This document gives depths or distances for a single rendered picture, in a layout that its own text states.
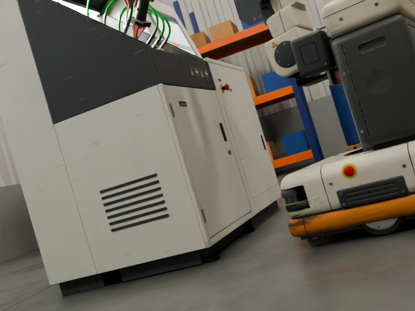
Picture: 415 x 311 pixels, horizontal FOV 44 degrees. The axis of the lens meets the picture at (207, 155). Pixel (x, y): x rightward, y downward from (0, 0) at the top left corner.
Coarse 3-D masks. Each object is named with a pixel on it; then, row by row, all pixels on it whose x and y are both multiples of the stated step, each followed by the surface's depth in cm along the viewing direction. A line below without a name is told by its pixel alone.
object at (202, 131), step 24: (168, 96) 219; (192, 96) 245; (216, 96) 277; (192, 120) 236; (216, 120) 266; (192, 144) 228; (216, 144) 256; (192, 168) 220; (216, 168) 246; (216, 192) 238; (240, 192) 269; (216, 216) 230; (240, 216) 258
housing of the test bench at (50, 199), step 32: (0, 0) 242; (0, 32) 243; (0, 64) 245; (32, 64) 238; (0, 96) 246; (32, 96) 240; (32, 128) 241; (32, 160) 242; (32, 192) 244; (64, 192) 237; (32, 224) 246; (64, 224) 239; (64, 256) 240; (64, 288) 245; (96, 288) 239
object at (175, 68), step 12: (168, 60) 230; (180, 60) 244; (192, 60) 259; (168, 72) 226; (180, 72) 240; (204, 72) 271; (168, 84) 223; (180, 84) 236; (192, 84) 249; (204, 84) 266
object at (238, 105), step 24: (120, 0) 297; (216, 72) 290; (240, 72) 336; (240, 96) 320; (240, 120) 305; (240, 144) 291; (264, 144) 337; (240, 168) 280; (264, 168) 322; (264, 192) 309; (264, 216) 308
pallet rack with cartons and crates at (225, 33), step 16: (192, 16) 859; (224, 32) 779; (240, 32) 757; (256, 32) 751; (208, 48) 772; (224, 48) 831; (240, 48) 839; (272, 80) 763; (288, 80) 758; (256, 96) 781; (272, 96) 749; (288, 96) 822; (304, 96) 815; (304, 112) 737; (272, 144) 810; (288, 144) 767; (304, 144) 761; (272, 160) 770; (288, 160) 748; (320, 160) 735
